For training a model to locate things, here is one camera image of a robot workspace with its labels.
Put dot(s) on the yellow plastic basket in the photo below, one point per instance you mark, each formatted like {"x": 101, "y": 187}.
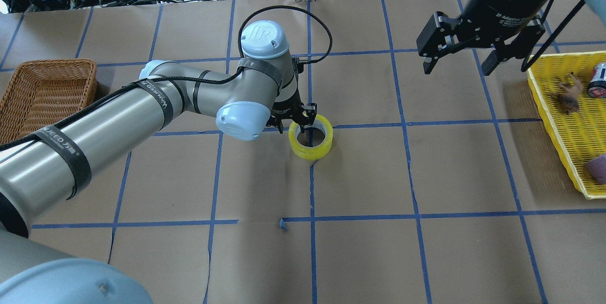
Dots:
{"x": 577, "y": 137}

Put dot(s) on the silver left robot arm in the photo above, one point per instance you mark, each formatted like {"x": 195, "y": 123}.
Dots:
{"x": 60, "y": 160}

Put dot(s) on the small blue labelled can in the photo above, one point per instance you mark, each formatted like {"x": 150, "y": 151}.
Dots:
{"x": 597, "y": 84}

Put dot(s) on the purple foam block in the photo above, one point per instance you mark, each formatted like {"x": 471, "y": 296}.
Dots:
{"x": 596, "y": 167}

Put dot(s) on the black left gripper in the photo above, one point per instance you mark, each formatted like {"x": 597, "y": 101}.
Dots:
{"x": 289, "y": 108}

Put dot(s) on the brown wicker basket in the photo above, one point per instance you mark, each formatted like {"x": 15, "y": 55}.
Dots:
{"x": 43, "y": 92}

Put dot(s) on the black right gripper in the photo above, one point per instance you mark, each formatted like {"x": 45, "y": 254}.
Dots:
{"x": 502, "y": 6}

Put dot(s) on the brown toy animal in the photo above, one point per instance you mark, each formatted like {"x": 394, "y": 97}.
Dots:
{"x": 568, "y": 98}

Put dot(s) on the yellow tape roll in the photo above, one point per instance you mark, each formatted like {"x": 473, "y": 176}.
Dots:
{"x": 311, "y": 152}

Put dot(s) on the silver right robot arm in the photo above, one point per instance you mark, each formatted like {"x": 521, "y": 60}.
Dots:
{"x": 408, "y": 17}

